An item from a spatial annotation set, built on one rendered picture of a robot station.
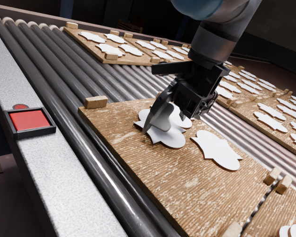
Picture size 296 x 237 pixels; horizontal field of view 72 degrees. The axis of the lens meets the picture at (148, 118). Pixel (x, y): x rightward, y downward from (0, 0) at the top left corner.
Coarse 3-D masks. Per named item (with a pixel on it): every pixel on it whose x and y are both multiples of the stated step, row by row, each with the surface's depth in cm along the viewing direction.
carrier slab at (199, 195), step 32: (96, 128) 45; (128, 128) 48; (192, 128) 59; (128, 160) 40; (160, 160) 43; (192, 160) 46; (160, 192) 36; (192, 192) 38; (224, 192) 41; (256, 192) 44; (192, 224) 32; (224, 224) 34
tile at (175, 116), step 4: (176, 108) 65; (172, 112) 61; (176, 112) 62; (172, 116) 59; (176, 116) 60; (172, 120) 57; (176, 120) 58; (180, 120) 59; (184, 120) 60; (188, 120) 61; (192, 120) 63; (180, 124) 57; (184, 124) 58; (188, 124) 59; (184, 128) 57; (188, 128) 58
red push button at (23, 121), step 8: (24, 112) 42; (32, 112) 43; (40, 112) 44; (16, 120) 39; (24, 120) 40; (32, 120) 41; (40, 120) 42; (16, 128) 38; (24, 128) 38; (32, 128) 39
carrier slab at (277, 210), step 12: (276, 192) 47; (288, 192) 48; (264, 204) 42; (276, 204) 43; (288, 204) 45; (264, 216) 39; (276, 216) 40; (288, 216) 41; (252, 228) 36; (264, 228) 37; (276, 228) 38
